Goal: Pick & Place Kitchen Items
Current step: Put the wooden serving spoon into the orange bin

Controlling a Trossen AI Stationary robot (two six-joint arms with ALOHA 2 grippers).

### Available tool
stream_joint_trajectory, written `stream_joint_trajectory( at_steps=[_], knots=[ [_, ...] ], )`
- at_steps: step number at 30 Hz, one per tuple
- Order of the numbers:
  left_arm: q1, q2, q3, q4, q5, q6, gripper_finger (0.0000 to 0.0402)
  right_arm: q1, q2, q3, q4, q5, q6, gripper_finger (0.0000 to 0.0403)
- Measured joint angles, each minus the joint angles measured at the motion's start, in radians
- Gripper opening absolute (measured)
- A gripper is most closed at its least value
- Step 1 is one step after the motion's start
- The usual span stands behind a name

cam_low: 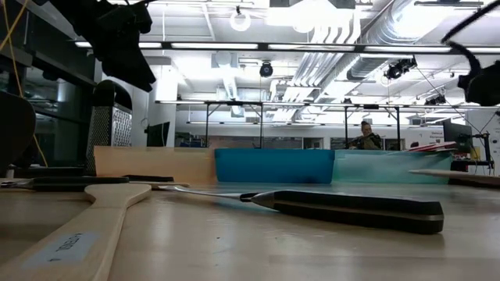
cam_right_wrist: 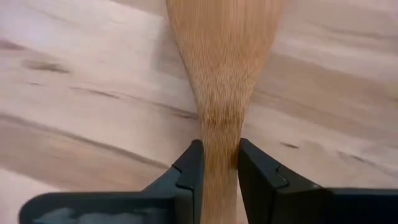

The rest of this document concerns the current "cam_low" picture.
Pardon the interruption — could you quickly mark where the person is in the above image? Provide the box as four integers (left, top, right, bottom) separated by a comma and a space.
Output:
348, 119, 384, 151

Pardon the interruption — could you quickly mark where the orange plastic bin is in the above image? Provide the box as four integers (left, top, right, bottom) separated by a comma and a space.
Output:
93, 146, 216, 184

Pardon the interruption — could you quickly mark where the silver ceiling air duct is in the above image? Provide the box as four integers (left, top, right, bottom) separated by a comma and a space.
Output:
288, 0, 445, 89

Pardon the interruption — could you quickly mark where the black ceiling camera cluster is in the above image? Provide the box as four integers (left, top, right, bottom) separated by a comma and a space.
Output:
384, 56, 418, 81

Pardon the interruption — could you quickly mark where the black aluminium rig frame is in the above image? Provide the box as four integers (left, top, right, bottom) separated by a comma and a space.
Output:
73, 38, 500, 55

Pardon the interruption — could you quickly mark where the black camera stand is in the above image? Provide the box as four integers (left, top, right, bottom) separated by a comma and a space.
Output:
457, 131, 496, 176

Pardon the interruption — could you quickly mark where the blue plastic bin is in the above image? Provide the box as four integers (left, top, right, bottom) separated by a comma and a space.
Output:
213, 148, 336, 185

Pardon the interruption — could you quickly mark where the red silicone spatula wooden handle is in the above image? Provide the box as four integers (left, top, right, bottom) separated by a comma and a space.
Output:
407, 140, 459, 153

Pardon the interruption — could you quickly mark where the plain wooden spoon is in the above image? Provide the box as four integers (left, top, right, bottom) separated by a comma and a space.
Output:
408, 168, 500, 187

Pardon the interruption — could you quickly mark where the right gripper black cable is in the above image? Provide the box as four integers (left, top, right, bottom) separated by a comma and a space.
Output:
440, 0, 500, 44

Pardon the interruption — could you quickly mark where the wooden spatula with label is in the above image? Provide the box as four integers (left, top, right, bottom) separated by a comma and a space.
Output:
0, 182, 152, 281

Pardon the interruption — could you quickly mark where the black background rig frame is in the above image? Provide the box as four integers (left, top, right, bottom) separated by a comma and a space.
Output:
155, 100, 500, 149

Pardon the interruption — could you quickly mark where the dark background monitor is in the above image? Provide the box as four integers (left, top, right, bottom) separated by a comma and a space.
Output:
145, 121, 171, 148

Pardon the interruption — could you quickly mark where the teal plastic bin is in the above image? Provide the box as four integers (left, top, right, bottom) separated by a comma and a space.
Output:
333, 149, 453, 185

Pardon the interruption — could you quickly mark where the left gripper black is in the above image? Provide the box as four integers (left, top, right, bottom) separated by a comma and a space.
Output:
49, 0, 158, 94

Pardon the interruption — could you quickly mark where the yellow hanging cable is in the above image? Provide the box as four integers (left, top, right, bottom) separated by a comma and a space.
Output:
0, 0, 48, 169

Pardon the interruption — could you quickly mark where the white ring light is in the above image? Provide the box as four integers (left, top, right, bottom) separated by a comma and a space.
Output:
229, 8, 252, 33

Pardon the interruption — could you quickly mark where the dark monitor on stand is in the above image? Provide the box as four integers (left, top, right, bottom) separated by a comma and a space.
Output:
442, 119, 473, 154

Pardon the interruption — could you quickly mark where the black overhead camera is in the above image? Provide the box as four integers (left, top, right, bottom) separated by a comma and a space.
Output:
259, 61, 275, 79

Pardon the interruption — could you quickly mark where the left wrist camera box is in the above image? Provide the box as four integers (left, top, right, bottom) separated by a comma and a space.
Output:
123, 2, 154, 35

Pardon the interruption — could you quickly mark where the steel box grater black handle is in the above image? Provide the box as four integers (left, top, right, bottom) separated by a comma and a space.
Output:
84, 79, 134, 177

